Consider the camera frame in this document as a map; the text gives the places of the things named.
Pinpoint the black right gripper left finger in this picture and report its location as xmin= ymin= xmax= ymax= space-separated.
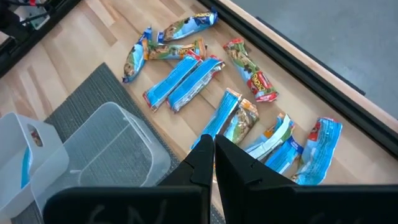
xmin=43 ymin=134 xmax=215 ymax=224

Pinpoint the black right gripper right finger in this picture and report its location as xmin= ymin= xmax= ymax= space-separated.
xmin=215 ymin=134 xmax=398 ymax=224

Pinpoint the orange-ended green granola bar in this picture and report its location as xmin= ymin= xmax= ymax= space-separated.
xmin=143 ymin=37 xmax=208 ymax=62

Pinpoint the red-ended green granola bar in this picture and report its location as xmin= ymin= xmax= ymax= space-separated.
xmin=223 ymin=37 xmax=279 ymax=103

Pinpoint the clear plastic bin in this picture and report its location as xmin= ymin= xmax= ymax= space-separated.
xmin=30 ymin=101 xmax=172 ymax=216

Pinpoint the grey woven placemat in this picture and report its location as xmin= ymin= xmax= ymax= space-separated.
xmin=11 ymin=62 xmax=225 ymax=224

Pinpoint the translucent white plastic bin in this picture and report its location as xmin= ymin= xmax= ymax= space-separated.
xmin=0 ymin=111 xmax=70 ymax=220

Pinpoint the silver mounting plate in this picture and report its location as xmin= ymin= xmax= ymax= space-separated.
xmin=18 ymin=4 xmax=51 ymax=31

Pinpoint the black aluminium table frame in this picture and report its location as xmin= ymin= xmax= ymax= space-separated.
xmin=0 ymin=0 xmax=398 ymax=158

